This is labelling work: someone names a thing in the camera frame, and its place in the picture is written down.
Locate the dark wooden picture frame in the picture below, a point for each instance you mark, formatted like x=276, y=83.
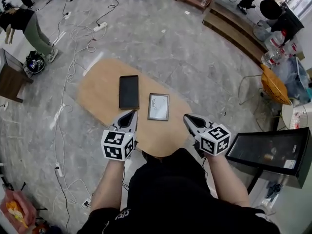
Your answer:
x=158, y=106

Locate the person's right forearm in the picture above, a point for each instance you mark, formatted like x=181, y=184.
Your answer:
x=226, y=179

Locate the white round table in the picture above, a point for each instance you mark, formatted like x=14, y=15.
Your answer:
x=296, y=117

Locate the black round stool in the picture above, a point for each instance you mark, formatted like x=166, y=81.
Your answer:
x=270, y=8

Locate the black glass display case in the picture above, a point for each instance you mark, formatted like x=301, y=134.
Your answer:
x=270, y=150

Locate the large clear water bottle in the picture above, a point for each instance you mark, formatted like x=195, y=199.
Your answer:
x=290, y=49
x=275, y=39
x=271, y=57

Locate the person's left forearm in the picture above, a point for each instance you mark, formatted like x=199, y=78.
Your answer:
x=109, y=181

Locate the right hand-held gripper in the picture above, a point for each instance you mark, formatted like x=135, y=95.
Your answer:
x=215, y=140

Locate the clear plastic bag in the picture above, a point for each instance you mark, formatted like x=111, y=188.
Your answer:
x=293, y=79

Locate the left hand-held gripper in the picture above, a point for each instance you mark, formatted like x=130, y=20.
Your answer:
x=116, y=144

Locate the black bin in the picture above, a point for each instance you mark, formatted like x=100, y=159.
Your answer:
x=288, y=23

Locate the orange wicker chair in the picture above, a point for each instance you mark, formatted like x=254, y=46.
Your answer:
x=274, y=85

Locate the long wooden bench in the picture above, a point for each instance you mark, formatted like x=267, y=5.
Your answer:
x=231, y=30

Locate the dark wooden cabinet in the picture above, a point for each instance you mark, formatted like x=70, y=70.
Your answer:
x=11, y=79

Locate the person's black shirt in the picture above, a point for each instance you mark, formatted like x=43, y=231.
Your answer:
x=170, y=194

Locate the white power strip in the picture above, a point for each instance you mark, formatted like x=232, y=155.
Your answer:
x=67, y=15
x=58, y=169
x=87, y=203
x=100, y=26

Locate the pink plastic bag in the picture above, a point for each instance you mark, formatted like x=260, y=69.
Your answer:
x=15, y=211

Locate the black rectangular tray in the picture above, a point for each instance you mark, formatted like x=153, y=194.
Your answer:
x=129, y=91

